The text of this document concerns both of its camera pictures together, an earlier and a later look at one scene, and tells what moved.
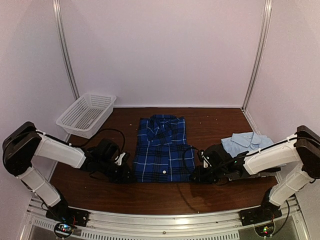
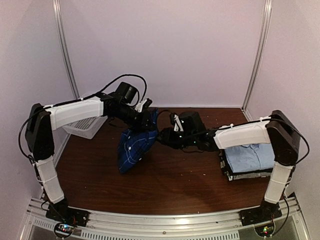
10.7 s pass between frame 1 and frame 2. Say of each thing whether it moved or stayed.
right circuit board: stayed
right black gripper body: moved
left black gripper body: moved
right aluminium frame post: stayed
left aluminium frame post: stayed
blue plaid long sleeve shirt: moved
